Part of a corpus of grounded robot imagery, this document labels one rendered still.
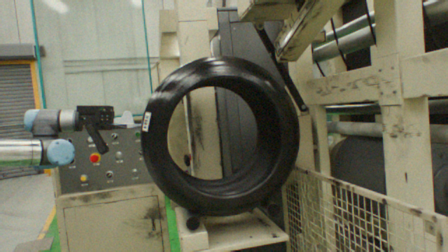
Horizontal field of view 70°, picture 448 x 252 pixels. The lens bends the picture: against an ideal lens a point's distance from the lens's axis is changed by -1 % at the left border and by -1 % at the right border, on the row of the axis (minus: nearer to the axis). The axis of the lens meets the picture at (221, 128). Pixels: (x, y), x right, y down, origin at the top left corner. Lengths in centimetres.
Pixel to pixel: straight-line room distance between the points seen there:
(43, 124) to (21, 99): 908
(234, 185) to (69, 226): 92
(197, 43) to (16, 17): 939
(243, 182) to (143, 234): 71
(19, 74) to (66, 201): 859
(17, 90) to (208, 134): 907
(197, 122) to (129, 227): 72
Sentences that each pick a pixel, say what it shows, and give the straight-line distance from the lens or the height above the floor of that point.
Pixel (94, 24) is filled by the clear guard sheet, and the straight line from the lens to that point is 186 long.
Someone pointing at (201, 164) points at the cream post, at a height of 103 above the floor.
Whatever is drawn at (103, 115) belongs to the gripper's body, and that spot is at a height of 128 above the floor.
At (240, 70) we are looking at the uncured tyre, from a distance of 109.
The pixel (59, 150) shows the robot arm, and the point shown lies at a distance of 103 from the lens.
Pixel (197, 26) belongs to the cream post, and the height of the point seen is 163.
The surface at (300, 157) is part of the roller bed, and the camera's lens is 150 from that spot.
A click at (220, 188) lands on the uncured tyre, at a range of 136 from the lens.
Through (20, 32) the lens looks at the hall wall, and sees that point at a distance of 1053.
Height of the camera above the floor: 126
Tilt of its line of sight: 3 degrees down
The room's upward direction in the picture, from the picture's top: 6 degrees counter-clockwise
